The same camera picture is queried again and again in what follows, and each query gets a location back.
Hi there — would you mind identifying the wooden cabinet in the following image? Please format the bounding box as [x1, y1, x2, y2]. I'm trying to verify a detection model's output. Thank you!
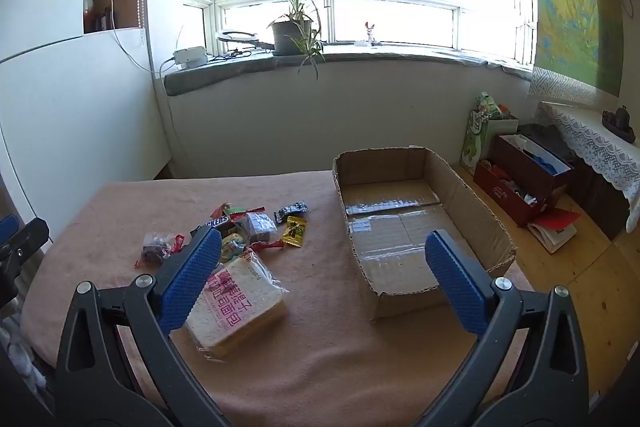
[564, 147, 632, 242]

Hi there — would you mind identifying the red-edged brown cake packet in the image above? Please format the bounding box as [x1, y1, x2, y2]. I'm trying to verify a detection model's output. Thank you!
[135, 231, 186, 267]

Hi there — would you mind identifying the green snack bag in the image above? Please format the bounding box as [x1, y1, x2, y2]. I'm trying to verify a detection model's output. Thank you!
[475, 91, 502, 118]

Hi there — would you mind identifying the white electronic device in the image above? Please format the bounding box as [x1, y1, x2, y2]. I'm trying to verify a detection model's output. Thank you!
[172, 47, 209, 69]

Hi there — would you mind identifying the dark tea set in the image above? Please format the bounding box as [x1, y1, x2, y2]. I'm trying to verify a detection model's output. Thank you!
[601, 105, 639, 141]

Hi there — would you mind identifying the yellow-lidded jelly cup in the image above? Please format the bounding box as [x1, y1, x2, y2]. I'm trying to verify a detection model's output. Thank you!
[220, 234, 249, 264]

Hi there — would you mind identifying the white fuzzy cloth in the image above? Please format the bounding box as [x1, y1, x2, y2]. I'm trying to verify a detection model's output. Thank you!
[0, 312, 48, 403]

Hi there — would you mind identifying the potted spider plant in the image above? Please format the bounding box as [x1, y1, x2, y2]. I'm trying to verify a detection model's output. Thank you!
[265, 0, 327, 81]

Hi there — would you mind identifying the tall dark red box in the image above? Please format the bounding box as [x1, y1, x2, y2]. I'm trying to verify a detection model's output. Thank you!
[492, 134, 576, 208]

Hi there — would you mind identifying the large chocolate bar brown wrapper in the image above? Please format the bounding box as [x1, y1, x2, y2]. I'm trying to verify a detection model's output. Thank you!
[191, 215, 234, 238]

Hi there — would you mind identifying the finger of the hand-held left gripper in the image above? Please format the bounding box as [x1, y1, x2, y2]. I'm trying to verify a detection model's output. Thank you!
[0, 214, 51, 273]

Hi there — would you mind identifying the yellow candy packet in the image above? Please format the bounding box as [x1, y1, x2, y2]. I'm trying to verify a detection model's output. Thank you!
[280, 216, 307, 249]

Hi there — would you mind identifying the sliced bread packet pink print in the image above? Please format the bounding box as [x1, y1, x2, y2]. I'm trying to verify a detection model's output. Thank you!
[185, 251, 290, 356]

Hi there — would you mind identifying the ring light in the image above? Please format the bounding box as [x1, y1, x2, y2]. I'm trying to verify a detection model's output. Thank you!
[216, 29, 274, 54]

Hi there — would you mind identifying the green snack packet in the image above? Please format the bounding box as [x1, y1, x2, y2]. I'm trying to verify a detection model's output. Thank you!
[222, 204, 266, 219]

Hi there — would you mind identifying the white cabinet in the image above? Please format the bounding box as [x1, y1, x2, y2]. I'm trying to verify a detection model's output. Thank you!
[0, 28, 174, 230]

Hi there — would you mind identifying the dark cake clear packet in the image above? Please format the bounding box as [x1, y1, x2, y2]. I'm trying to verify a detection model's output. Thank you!
[243, 212, 279, 244]

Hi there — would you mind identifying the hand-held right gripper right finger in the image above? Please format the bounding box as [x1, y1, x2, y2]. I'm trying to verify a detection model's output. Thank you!
[415, 229, 591, 427]

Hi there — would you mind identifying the cardboard box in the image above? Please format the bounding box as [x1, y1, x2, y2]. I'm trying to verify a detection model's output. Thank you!
[332, 146, 517, 322]

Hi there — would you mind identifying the book with red cover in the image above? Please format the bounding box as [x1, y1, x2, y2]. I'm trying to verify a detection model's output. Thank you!
[527, 207, 584, 255]

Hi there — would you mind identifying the green carton with snacks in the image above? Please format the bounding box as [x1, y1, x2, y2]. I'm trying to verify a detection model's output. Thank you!
[460, 109, 494, 176]

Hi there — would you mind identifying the grey windowsill mat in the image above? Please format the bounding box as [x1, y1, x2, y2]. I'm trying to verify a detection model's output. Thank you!
[163, 43, 537, 98]

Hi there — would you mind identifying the lace covered cabinet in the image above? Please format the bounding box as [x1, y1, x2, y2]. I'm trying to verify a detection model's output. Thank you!
[536, 101, 640, 234]

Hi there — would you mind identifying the low red box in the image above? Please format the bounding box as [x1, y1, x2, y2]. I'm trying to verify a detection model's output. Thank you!
[473, 159, 557, 228]

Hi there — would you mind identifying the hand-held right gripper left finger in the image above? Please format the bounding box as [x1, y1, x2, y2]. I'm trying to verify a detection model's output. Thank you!
[55, 228, 233, 427]

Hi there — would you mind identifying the black candy packet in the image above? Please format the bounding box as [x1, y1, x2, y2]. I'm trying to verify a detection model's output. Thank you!
[273, 200, 309, 224]

